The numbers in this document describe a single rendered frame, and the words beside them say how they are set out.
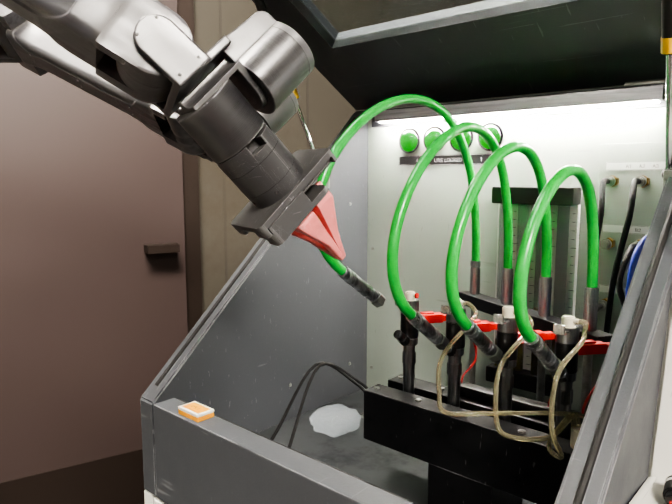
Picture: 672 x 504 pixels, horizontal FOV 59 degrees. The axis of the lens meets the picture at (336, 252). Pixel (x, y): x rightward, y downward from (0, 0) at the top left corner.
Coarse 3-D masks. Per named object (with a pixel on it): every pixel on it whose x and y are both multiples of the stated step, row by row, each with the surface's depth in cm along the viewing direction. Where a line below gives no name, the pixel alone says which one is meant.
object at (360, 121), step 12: (396, 96) 86; (408, 96) 87; (420, 96) 89; (372, 108) 82; (384, 108) 84; (432, 108) 92; (444, 108) 93; (360, 120) 81; (348, 132) 79; (336, 144) 78; (336, 156) 78; (468, 156) 99; (468, 168) 100; (324, 180) 77; (468, 180) 101; (324, 252) 78; (336, 264) 80; (480, 264) 104
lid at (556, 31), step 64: (320, 0) 104; (384, 0) 99; (448, 0) 94; (512, 0) 89; (576, 0) 83; (640, 0) 79; (320, 64) 120; (384, 64) 113; (448, 64) 106; (512, 64) 100; (576, 64) 95; (640, 64) 90
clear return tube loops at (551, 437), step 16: (464, 304) 84; (512, 352) 71; (576, 352) 68; (560, 368) 65; (496, 384) 69; (496, 400) 69; (496, 416) 69; (576, 416) 71; (560, 432) 70; (576, 432) 71; (560, 448) 64
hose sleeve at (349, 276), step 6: (348, 270) 81; (342, 276) 81; (348, 276) 82; (354, 276) 82; (348, 282) 82; (354, 282) 82; (360, 282) 83; (354, 288) 84; (360, 288) 84; (366, 288) 84; (372, 288) 85; (366, 294) 85; (372, 294) 85; (378, 294) 86; (372, 300) 86
